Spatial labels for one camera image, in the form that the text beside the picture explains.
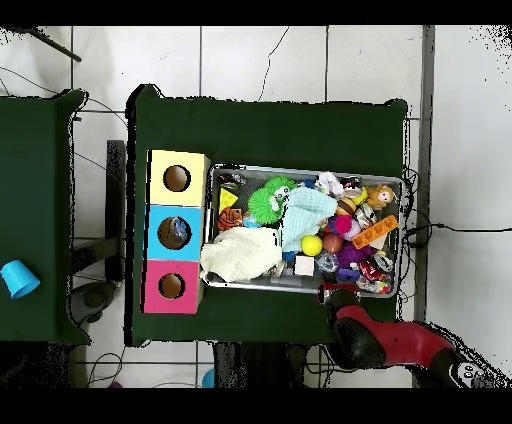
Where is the cream muslin cloth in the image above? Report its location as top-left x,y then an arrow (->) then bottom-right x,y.
199,227 -> 284,285

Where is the mint green muslin cloth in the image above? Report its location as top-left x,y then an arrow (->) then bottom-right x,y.
279,187 -> 339,254

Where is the red soda can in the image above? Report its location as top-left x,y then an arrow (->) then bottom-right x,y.
358,255 -> 395,294

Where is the shallow clear mesh bin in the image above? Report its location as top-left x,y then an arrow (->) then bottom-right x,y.
205,165 -> 404,299

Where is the wooden box with three holes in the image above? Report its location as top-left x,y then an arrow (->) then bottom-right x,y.
142,148 -> 211,316

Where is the large green spiky ball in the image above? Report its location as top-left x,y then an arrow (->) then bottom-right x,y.
247,188 -> 286,227

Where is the orange tiger plush toy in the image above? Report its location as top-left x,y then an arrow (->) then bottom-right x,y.
218,207 -> 244,233

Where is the yellow cheese wedge toy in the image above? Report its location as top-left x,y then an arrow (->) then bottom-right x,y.
219,186 -> 240,213

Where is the small green spiky ball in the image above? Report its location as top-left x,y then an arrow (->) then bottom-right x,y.
269,175 -> 296,197

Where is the yellow green rubber ball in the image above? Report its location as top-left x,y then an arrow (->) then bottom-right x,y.
301,234 -> 325,258

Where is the small wooden cube block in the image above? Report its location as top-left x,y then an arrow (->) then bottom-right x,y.
294,255 -> 316,278

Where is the pink spiky ball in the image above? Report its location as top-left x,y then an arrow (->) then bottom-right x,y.
333,214 -> 358,241

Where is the orange plastic toy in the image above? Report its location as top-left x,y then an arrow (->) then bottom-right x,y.
352,214 -> 400,251

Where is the small brown plush doll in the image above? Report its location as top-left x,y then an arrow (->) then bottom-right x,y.
366,183 -> 398,209

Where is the green cloth side table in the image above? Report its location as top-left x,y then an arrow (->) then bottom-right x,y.
0,89 -> 88,345

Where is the blue plastic cup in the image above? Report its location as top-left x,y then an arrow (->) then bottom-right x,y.
0,259 -> 41,301

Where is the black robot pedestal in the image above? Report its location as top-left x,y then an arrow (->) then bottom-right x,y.
211,342 -> 321,391

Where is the black cable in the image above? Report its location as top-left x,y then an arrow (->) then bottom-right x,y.
402,222 -> 512,243

